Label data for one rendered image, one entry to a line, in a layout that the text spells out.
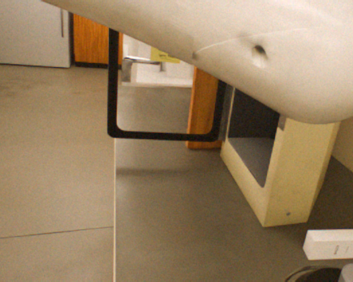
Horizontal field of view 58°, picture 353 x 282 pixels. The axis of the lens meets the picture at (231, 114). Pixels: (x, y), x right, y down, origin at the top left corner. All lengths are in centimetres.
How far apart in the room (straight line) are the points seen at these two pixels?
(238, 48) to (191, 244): 50
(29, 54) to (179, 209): 503
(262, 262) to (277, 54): 50
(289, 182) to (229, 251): 18
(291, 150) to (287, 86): 43
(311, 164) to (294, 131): 10
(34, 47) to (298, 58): 543
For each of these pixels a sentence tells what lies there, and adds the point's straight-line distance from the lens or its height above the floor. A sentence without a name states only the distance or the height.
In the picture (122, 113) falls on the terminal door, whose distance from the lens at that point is 88.
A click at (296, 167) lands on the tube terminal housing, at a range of 66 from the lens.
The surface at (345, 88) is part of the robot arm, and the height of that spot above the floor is 134.
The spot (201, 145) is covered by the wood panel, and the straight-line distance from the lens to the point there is 99.
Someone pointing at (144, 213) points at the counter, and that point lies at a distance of 71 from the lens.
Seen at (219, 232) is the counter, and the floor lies 94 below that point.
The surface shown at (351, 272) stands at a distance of 27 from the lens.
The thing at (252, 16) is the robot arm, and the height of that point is 138.
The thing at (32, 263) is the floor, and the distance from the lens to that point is 202.
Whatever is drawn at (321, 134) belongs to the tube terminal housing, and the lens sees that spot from 66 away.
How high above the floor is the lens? 138
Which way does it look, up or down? 20 degrees down
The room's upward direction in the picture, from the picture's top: 9 degrees clockwise
